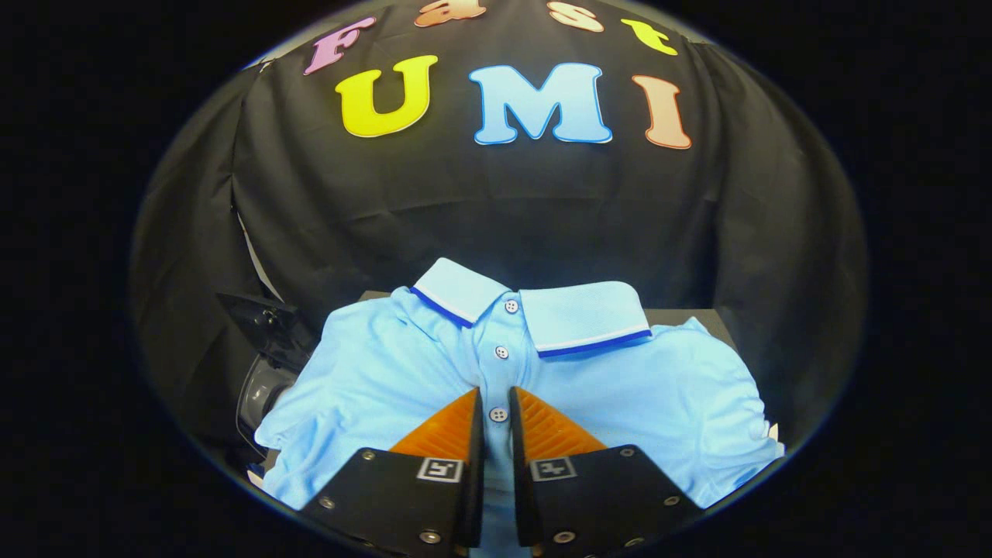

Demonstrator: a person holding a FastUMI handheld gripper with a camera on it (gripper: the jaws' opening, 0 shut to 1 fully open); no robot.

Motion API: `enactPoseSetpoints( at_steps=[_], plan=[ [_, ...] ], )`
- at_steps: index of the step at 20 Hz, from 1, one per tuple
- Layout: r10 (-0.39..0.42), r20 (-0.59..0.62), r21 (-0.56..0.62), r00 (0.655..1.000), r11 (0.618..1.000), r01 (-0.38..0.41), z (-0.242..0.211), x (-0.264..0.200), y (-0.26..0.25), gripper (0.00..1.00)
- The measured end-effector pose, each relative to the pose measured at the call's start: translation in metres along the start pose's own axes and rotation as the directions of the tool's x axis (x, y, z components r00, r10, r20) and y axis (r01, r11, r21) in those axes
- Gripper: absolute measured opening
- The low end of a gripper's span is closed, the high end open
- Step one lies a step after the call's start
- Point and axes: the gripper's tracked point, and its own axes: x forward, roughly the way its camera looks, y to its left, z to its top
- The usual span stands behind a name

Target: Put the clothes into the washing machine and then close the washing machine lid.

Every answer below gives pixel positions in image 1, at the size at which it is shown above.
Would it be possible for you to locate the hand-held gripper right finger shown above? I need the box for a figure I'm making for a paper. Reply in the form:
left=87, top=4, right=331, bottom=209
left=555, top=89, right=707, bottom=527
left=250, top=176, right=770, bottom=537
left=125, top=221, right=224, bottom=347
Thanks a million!
left=509, top=386, right=702, bottom=558

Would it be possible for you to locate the dark washing machine lid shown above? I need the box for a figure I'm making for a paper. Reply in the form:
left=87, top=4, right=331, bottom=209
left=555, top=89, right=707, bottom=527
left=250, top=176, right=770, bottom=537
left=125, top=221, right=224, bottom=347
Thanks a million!
left=216, top=292, right=320, bottom=374

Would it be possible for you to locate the light blue polo shirt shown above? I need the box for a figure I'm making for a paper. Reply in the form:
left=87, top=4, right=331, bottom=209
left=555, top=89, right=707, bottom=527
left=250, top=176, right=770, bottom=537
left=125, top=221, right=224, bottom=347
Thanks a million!
left=248, top=257, right=785, bottom=558

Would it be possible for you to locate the black backdrop cloth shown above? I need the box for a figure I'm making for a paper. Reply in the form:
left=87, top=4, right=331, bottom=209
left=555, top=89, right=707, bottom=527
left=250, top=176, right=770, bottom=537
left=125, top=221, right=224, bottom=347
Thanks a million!
left=130, top=0, right=869, bottom=466

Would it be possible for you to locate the beige cabinet with dark top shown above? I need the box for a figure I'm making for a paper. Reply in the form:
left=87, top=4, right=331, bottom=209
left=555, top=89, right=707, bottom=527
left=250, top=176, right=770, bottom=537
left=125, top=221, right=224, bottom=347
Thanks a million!
left=358, top=290, right=739, bottom=353

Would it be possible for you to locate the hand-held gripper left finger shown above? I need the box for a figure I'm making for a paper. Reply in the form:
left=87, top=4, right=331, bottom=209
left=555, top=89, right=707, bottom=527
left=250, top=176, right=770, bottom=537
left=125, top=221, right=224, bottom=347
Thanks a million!
left=298, top=387, right=485, bottom=558

